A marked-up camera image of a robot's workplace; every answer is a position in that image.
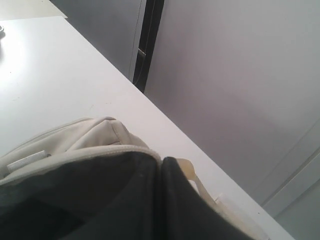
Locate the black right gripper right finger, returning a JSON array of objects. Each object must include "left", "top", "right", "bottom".
[{"left": 161, "top": 157, "right": 251, "bottom": 240}]

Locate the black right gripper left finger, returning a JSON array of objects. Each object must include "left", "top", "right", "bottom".
[{"left": 0, "top": 152, "right": 165, "bottom": 240}]

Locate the cream fabric duffel bag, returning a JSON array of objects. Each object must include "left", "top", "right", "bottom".
[{"left": 0, "top": 116, "right": 231, "bottom": 240}]

